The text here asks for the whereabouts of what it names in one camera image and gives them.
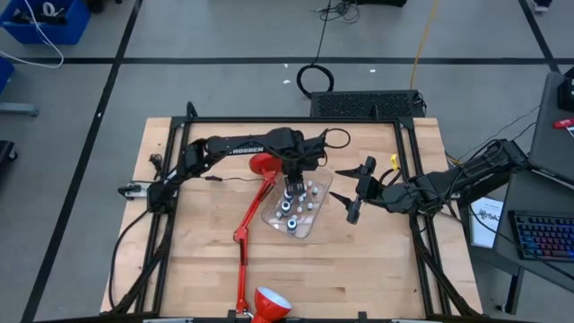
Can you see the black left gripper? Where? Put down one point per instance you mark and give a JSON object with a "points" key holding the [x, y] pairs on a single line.
{"points": [[294, 184]]}

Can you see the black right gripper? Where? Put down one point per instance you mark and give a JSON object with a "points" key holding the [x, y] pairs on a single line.
{"points": [[365, 190]]}

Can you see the large black food colouring bottle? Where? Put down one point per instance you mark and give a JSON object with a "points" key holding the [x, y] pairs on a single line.
{"points": [[287, 196]]}

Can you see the clear plastic bin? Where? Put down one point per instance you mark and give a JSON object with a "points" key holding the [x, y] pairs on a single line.
{"points": [[314, 224]]}

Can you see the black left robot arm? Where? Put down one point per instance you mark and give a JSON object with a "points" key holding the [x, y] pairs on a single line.
{"points": [[242, 145]]}

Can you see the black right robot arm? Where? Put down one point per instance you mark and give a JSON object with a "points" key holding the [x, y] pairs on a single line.
{"points": [[471, 172]]}

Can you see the red desk lamp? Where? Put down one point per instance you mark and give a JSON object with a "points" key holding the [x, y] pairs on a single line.
{"points": [[264, 163]]}

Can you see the yellow tag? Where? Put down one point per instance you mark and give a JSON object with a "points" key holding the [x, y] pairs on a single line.
{"points": [[393, 161]]}

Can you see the black computer case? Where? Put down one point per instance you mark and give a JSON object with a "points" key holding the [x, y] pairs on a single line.
{"points": [[367, 104]]}

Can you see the white paper sheet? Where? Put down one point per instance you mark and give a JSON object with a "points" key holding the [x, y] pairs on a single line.
{"points": [[486, 224]]}

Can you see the black clamp silver plate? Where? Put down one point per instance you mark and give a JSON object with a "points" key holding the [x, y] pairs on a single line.
{"points": [[132, 190]]}

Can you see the grey desk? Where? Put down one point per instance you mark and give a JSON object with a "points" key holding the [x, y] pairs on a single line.
{"points": [[529, 193]]}

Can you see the black computer keyboard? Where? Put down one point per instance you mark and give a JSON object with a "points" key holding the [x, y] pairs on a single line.
{"points": [[545, 235]]}

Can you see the grey laptop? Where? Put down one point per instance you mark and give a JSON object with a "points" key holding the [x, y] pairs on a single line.
{"points": [[553, 134]]}

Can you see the red marker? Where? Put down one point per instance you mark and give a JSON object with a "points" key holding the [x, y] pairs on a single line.
{"points": [[564, 123]]}

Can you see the black device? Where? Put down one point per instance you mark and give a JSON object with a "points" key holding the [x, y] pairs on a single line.
{"points": [[567, 94]]}

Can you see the person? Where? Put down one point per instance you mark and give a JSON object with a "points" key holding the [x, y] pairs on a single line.
{"points": [[542, 4]]}

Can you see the blue storage bin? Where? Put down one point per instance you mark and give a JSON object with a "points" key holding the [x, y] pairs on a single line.
{"points": [[67, 31]]}

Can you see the black aluminium rig frame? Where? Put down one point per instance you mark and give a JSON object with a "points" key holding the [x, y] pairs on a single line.
{"points": [[291, 119]]}

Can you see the silver aluminium bracket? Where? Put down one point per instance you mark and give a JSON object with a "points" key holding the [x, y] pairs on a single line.
{"points": [[168, 320], [410, 320]]}

